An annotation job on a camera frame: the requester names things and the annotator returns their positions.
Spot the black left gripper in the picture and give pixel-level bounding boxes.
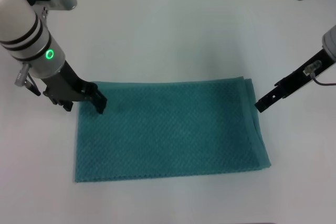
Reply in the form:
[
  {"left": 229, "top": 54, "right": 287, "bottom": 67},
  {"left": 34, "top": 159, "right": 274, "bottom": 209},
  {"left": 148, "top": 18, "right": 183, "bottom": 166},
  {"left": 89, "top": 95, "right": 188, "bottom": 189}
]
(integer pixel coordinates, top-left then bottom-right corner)
[{"left": 39, "top": 60, "right": 109, "bottom": 115}]

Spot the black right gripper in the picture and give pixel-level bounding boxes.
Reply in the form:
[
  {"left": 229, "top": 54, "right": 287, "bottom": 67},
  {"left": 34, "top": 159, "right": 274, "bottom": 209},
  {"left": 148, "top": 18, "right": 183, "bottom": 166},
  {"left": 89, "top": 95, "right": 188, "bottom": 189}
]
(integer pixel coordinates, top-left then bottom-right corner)
[{"left": 255, "top": 48, "right": 336, "bottom": 114}]

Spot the teal waffle-weave towel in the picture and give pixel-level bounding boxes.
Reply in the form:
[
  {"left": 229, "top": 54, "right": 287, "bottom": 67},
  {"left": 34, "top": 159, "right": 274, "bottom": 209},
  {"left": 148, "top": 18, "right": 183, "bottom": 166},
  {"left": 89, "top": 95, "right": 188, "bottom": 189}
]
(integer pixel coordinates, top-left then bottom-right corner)
[{"left": 74, "top": 76, "right": 271, "bottom": 184}]

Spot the clear plug with dark cable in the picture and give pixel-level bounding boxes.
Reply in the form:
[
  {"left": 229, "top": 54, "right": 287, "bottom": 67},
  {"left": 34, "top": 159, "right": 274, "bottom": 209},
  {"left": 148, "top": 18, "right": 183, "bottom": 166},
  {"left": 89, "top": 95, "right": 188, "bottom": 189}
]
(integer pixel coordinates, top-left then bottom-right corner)
[{"left": 302, "top": 60, "right": 336, "bottom": 87}]

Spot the silver plug with black cable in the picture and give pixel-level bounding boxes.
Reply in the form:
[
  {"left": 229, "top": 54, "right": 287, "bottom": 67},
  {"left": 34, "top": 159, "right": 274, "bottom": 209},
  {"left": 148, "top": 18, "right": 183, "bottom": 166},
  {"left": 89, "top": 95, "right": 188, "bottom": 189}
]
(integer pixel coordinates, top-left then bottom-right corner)
[{"left": 14, "top": 62, "right": 41, "bottom": 97}]

